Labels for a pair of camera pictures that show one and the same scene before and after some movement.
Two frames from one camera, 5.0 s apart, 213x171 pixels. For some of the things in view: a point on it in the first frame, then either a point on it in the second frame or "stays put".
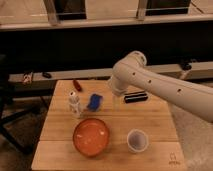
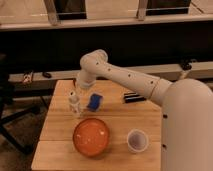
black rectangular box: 135,97 stays put
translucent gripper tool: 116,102 → 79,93
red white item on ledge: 28,78 stays put
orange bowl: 91,137 stays put
